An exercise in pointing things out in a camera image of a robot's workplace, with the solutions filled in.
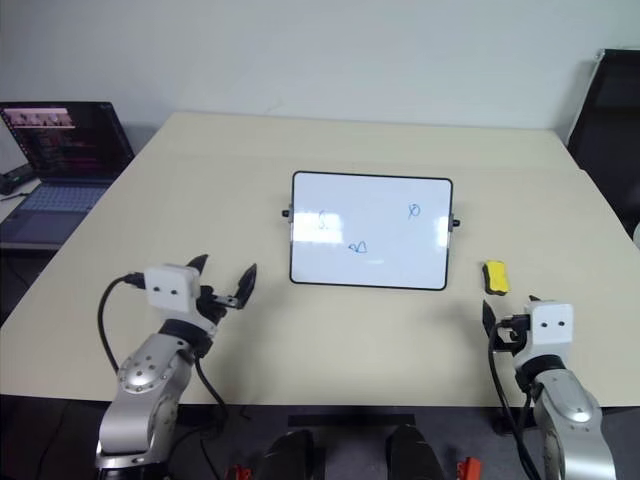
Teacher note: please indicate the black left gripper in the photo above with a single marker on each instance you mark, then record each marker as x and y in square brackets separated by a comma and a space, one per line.
[209, 312]

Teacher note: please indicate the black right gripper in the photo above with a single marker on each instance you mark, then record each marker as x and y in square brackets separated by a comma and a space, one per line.
[517, 340]

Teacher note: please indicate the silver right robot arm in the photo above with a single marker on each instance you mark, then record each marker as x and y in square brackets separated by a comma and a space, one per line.
[575, 415]

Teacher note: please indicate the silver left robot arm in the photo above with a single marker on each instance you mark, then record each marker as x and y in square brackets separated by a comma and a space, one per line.
[145, 385]

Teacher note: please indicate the yellow and black eraser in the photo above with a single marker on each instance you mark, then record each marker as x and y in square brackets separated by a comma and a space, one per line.
[496, 275]

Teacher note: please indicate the small black-framed whiteboard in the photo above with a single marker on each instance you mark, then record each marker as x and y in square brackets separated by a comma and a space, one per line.
[370, 230]

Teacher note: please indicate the dark rounded shape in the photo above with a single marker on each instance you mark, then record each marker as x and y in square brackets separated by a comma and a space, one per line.
[290, 457]

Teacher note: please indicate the black office chair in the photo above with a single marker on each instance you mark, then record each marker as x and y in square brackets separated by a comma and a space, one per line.
[607, 135]

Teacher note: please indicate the open dark laptop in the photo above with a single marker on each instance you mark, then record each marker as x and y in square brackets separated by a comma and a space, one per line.
[65, 150]

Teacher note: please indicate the black box with green light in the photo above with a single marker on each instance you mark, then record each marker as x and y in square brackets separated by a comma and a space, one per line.
[12, 181]

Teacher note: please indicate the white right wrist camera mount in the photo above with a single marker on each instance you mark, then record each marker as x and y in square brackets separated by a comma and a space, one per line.
[552, 327]

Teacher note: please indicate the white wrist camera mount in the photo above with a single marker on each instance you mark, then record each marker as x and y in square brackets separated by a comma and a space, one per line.
[170, 287]
[552, 327]

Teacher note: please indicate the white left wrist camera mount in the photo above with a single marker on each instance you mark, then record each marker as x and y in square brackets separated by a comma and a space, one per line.
[170, 287]

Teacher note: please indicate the red-orange bracket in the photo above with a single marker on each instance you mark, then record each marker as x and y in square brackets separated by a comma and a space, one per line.
[470, 469]
[239, 472]

